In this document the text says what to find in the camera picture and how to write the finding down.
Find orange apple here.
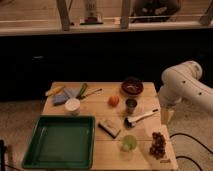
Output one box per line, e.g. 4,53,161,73
108,95,119,107

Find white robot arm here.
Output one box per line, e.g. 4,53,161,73
158,61,213,124

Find metal cup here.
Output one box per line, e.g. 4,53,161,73
125,98,137,114

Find green plastic cup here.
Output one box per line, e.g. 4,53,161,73
121,135,137,152

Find white paper cup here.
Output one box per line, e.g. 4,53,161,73
65,98,80,115

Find bunch of dark grapes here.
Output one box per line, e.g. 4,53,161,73
150,132,166,159

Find dark red bowl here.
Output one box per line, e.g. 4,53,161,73
121,77,144,96

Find wooden block eraser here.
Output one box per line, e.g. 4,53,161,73
98,119,121,138

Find small knife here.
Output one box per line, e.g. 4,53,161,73
79,88,102,99

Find green cucumber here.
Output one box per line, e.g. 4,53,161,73
76,83,88,98

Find dark bag on shelf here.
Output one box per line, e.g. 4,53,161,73
131,0,181,22

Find blue cloth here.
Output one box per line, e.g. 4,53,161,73
52,88,79,106

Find green plastic tray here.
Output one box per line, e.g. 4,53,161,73
22,116,95,170

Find white bottle on shelf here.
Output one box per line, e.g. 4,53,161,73
80,0,102,25

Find white handled brush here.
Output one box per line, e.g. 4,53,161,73
124,109,158,127

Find wooden frame post right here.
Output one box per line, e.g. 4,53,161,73
120,0,131,29

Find wooden frame post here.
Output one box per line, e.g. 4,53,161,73
120,0,131,29
56,0,70,31

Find wooden frame post left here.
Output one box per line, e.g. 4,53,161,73
56,0,70,31

